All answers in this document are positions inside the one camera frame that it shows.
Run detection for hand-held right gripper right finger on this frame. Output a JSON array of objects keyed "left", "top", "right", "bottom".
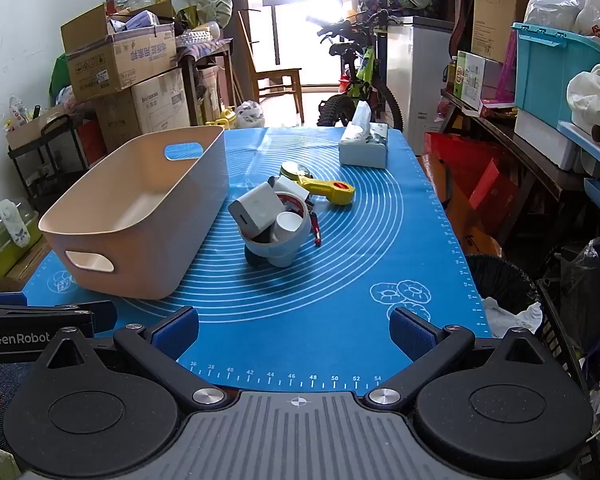
[{"left": 362, "top": 306, "right": 561, "bottom": 409}]

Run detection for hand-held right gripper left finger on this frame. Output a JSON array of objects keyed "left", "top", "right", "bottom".
[{"left": 34, "top": 306, "right": 231, "bottom": 409}]

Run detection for beige plastic basket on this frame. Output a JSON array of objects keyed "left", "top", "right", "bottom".
[{"left": 38, "top": 125, "right": 229, "bottom": 301}]

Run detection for red handled pliers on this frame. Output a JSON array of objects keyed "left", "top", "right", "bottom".
[{"left": 307, "top": 210, "right": 324, "bottom": 247}]

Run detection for white charger adapter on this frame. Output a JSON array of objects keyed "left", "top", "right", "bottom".
[{"left": 227, "top": 182, "right": 287, "bottom": 238}]

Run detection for white plastic jar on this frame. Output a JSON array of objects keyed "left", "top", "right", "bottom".
[{"left": 272, "top": 211, "right": 302, "bottom": 245}]

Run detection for yellow plastic tool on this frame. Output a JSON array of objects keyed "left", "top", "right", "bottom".
[{"left": 296, "top": 176, "right": 356, "bottom": 206}]

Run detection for blue denim trousers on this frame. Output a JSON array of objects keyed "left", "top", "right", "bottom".
[{"left": 0, "top": 362, "right": 42, "bottom": 453}]

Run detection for brown printed cardboard box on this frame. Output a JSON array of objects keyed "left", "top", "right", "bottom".
[{"left": 0, "top": 237, "right": 53, "bottom": 292}]

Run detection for lime green plastic container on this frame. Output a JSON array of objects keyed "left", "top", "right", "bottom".
[{"left": 0, "top": 197, "right": 43, "bottom": 281}]

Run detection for white patterned cloth roll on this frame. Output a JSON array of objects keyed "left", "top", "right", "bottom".
[{"left": 0, "top": 199, "right": 31, "bottom": 248}]

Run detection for blue silicone mat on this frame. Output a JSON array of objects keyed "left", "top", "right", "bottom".
[{"left": 22, "top": 126, "right": 492, "bottom": 397}]

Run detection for black waste basket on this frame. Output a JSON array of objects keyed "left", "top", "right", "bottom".
[{"left": 464, "top": 254, "right": 545, "bottom": 340}]

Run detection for black utility cart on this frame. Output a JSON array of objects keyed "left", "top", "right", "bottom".
[{"left": 7, "top": 115, "right": 106, "bottom": 211}]

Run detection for red paper bags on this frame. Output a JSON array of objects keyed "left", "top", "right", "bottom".
[{"left": 422, "top": 132, "right": 521, "bottom": 241}]

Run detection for cardboard box with bottles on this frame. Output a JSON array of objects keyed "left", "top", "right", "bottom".
[{"left": 5, "top": 95, "right": 76, "bottom": 151}]

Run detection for red white appliance box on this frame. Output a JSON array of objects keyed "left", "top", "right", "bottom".
[{"left": 77, "top": 120, "right": 107, "bottom": 166}]

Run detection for white tissue pack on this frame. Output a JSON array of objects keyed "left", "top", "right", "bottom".
[{"left": 338, "top": 100, "right": 390, "bottom": 169}]

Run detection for black garbage bag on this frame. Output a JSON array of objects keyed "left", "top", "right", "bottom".
[{"left": 560, "top": 237, "right": 600, "bottom": 386}]

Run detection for dark wooden bench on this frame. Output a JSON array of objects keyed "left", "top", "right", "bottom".
[{"left": 440, "top": 87, "right": 588, "bottom": 251}]

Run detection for yellow detergent bottle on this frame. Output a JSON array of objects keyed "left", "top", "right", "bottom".
[{"left": 205, "top": 107, "right": 238, "bottom": 131}]

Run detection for green plastic bag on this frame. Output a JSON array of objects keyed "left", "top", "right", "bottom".
[{"left": 49, "top": 54, "right": 71, "bottom": 106}]

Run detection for white plastic bag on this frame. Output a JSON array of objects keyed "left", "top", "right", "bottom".
[{"left": 234, "top": 100, "right": 266, "bottom": 129}]

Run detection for white foam box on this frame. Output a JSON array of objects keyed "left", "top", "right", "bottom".
[{"left": 514, "top": 107, "right": 581, "bottom": 170}]

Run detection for open brown cardboard box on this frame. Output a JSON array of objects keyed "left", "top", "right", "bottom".
[{"left": 60, "top": 0, "right": 178, "bottom": 103}]

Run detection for green product box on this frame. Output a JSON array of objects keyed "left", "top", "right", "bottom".
[{"left": 452, "top": 51, "right": 503, "bottom": 103}]

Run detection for green bicycle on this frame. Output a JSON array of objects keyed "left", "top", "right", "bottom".
[{"left": 305, "top": 9, "right": 405, "bottom": 131}]

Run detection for wooden side table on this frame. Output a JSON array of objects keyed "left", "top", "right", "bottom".
[{"left": 175, "top": 37, "right": 236, "bottom": 126}]

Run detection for wooden chair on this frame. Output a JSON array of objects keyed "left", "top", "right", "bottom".
[{"left": 237, "top": 0, "right": 306, "bottom": 126}]

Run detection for teal storage bin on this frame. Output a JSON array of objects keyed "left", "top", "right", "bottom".
[{"left": 511, "top": 22, "right": 600, "bottom": 128}]

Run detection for tall brown cardboard box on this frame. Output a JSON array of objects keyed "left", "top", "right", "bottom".
[{"left": 471, "top": 0, "right": 543, "bottom": 63}]

